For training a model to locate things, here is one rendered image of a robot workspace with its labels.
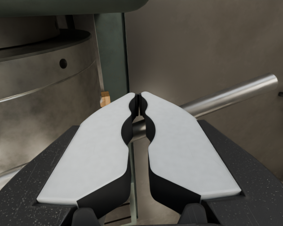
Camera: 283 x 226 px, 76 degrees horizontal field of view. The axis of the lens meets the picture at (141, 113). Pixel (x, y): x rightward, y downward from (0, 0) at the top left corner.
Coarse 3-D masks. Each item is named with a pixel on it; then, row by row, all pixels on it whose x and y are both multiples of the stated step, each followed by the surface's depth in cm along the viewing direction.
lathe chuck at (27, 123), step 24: (96, 72) 28; (24, 96) 18; (48, 96) 19; (72, 96) 22; (96, 96) 28; (0, 120) 17; (24, 120) 18; (48, 120) 20; (72, 120) 23; (0, 144) 18; (24, 144) 19; (48, 144) 21; (0, 168) 19
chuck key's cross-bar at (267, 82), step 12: (240, 84) 12; (252, 84) 12; (264, 84) 11; (276, 84) 12; (204, 96) 12; (216, 96) 12; (228, 96) 12; (240, 96) 12; (252, 96) 12; (192, 108) 12; (204, 108) 12; (216, 108) 12; (144, 120) 12; (144, 132) 12; (12, 168) 12; (0, 180) 12
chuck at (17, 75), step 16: (64, 32) 31; (80, 32) 30; (16, 48) 19; (32, 48) 19; (48, 48) 19; (64, 48) 20; (80, 48) 22; (0, 64) 15; (16, 64) 16; (32, 64) 17; (48, 64) 18; (64, 64) 21; (80, 64) 23; (0, 80) 16; (16, 80) 17; (32, 80) 18; (48, 80) 19; (0, 96) 16
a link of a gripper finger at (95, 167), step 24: (96, 120) 9; (120, 120) 9; (72, 144) 8; (96, 144) 8; (120, 144) 7; (72, 168) 6; (96, 168) 6; (120, 168) 6; (48, 192) 6; (72, 192) 6; (96, 192) 6; (120, 192) 6; (96, 216) 6
